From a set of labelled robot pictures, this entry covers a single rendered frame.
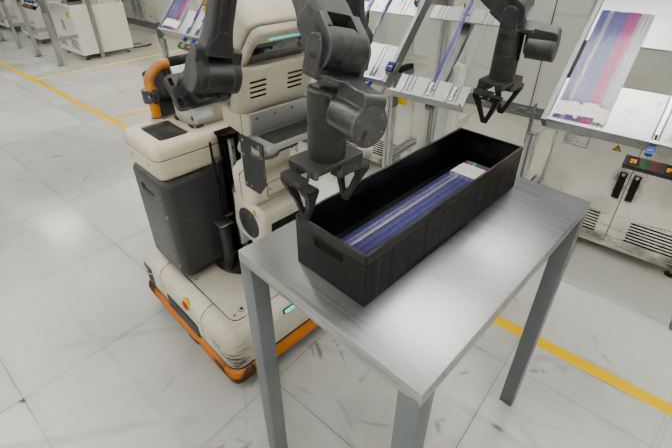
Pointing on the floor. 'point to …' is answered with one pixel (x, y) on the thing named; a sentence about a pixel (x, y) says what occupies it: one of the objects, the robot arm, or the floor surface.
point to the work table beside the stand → (421, 302)
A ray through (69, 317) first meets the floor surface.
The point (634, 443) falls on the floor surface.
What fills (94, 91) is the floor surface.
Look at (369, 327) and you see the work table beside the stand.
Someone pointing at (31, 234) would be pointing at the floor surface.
